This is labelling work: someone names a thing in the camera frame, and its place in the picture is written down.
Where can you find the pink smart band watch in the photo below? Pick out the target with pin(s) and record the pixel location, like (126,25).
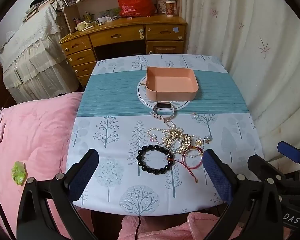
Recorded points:
(165,105)

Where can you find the gold coin pendant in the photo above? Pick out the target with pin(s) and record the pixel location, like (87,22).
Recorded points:
(198,142)

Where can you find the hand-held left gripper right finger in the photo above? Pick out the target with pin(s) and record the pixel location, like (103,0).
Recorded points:
(217,177)

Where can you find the blue sticker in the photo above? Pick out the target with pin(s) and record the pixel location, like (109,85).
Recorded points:
(175,29)

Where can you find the white lace cover cloth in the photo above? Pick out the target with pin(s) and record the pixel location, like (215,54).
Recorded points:
(32,55)

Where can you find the pink jewelry box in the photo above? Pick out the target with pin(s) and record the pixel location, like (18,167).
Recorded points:
(172,80)

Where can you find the white leaf print curtain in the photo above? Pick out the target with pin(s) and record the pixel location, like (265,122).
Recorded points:
(240,55)

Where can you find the white drawer hook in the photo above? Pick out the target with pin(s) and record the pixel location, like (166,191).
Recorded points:
(141,33)

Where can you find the wooden desk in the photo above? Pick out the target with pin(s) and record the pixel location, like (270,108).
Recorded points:
(115,33)

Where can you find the small silver earring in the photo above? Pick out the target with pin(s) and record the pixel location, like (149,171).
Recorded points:
(195,114)

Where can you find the patterned paper cup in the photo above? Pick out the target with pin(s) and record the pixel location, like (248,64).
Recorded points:
(170,8)

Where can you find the green wrapper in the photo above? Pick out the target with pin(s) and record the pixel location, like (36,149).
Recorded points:
(18,173)

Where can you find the stack of books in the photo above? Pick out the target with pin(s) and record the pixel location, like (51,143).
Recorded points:
(37,7)

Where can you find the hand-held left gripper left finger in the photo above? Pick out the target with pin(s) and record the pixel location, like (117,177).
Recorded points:
(83,172)

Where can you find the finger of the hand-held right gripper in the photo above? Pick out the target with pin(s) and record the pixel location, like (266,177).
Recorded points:
(290,151)
(262,166)

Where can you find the red plastic bag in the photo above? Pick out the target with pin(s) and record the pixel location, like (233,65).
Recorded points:
(135,2)

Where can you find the pink fleece clothing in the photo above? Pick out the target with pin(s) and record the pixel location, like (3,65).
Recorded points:
(165,227)

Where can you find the pink blanket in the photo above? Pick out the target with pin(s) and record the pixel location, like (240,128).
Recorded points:
(35,135)

